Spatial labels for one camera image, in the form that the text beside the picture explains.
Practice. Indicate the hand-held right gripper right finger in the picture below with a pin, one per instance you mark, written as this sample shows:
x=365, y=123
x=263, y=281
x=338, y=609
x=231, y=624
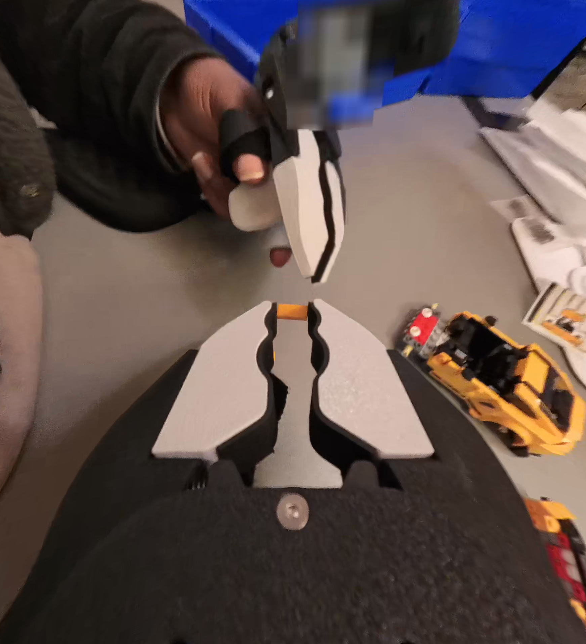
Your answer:
x=373, y=397

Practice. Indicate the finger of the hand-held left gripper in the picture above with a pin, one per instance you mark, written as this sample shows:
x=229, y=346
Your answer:
x=338, y=211
x=298, y=211

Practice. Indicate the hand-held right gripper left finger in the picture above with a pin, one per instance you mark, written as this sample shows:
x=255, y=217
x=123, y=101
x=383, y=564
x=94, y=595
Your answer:
x=217, y=397

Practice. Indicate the printed orange lego tile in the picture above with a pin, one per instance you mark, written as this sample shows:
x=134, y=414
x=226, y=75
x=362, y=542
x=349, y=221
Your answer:
x=292, y=312

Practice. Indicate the orange lego frame piece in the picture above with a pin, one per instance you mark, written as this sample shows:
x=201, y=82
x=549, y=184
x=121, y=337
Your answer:
x=564, y=553

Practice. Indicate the yellow lego car model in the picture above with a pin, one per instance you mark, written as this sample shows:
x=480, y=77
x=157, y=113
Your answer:
x=499, y=382

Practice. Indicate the lego sticker sheet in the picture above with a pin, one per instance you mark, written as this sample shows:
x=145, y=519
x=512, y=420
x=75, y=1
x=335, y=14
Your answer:
x=567, y=317

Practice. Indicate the person's left hand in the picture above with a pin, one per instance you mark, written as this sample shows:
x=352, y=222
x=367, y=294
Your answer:
x=197, y=100

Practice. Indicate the clear bag of black parts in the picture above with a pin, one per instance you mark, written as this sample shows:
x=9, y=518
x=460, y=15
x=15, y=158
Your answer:
x=524, y=221

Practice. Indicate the white paper bag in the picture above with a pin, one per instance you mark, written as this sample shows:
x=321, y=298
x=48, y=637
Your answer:
x=524, y=166
x=574, y=136

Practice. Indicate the person's beige sweater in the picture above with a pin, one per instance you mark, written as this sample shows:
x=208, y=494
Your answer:
x=1, y=352

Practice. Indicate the white book stand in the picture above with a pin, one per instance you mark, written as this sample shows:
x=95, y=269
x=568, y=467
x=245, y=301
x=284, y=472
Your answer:
x=574, y=261

